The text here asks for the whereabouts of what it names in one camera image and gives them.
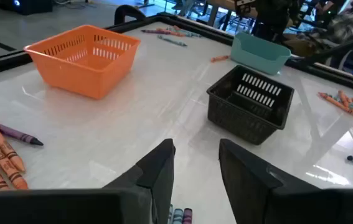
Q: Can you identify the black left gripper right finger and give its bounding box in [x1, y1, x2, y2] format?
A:
[219, 138, 353, 224]

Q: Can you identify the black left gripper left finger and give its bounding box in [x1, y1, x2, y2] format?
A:
[0, 138, 176, 224]

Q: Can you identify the black plastic basket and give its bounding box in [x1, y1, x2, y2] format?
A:
[206, 64, 295, 146]

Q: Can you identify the person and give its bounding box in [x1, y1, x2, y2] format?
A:
[311, 0, 353, 46]

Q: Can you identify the black curved bracket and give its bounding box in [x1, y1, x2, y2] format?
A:
[113, 4, 148, 26]

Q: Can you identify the teal plastic bin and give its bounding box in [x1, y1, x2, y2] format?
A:
[230, 32, 292, 76]

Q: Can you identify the wooden background table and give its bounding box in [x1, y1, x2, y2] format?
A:
[205, 0, 258, 19]

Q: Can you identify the black computer case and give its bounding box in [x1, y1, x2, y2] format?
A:
[0, 0, 54, 16]

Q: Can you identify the orange plastic basket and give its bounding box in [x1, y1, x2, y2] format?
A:
[23, 24, 142, 100]

